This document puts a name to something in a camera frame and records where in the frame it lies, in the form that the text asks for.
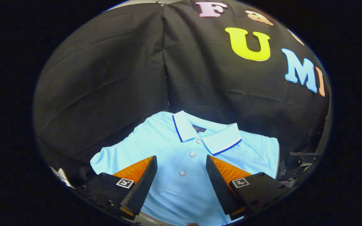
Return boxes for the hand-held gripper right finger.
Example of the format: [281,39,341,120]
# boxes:
[206,154,290,221]

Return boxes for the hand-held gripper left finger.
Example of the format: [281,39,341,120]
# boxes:
[76,155,158,220]

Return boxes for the light blue polo shirt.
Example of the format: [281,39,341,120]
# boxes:
[90,110,280,226]

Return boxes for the dark grey washing machine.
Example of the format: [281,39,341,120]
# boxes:
[277,152,323,189]

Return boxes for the black backdrop cloth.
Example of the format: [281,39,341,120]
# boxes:
[33,0,332,176]

